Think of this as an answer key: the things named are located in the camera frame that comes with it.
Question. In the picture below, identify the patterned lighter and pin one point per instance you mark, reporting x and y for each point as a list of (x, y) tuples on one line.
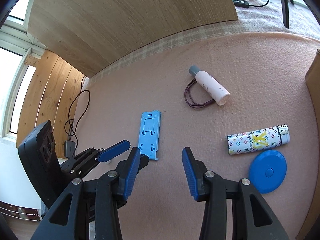
[(258, 140)]

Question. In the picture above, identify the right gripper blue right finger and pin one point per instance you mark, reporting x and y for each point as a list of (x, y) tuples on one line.
[(253, 218)]

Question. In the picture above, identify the pine plank panel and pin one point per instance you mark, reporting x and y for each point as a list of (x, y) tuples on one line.
[(50, 96)]

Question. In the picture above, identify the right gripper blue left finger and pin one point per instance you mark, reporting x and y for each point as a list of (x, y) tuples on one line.
[(96, 200)]

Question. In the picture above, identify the pink small bottle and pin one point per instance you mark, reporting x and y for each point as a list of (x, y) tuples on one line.
[(219, 94)]

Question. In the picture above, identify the black inline remote control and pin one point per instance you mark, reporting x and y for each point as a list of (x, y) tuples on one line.
[(242, 4)]

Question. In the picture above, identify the light blue phone stand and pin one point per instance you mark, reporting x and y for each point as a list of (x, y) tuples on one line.
[(149, 134)]

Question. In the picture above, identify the blue round tape measure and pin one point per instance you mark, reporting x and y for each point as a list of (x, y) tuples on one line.
[(267, 171)]

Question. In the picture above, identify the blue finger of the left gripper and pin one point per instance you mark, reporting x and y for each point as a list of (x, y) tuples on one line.
[(113, 151), (144, 160)]

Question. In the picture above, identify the large light wood board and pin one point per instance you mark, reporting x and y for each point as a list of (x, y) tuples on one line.
[(92, 34)]

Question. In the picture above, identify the pink fleece blanket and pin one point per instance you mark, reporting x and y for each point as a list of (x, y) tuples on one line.
[(262, 64)]

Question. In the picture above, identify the black power adapter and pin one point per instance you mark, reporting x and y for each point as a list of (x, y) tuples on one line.
[(69, 148)]

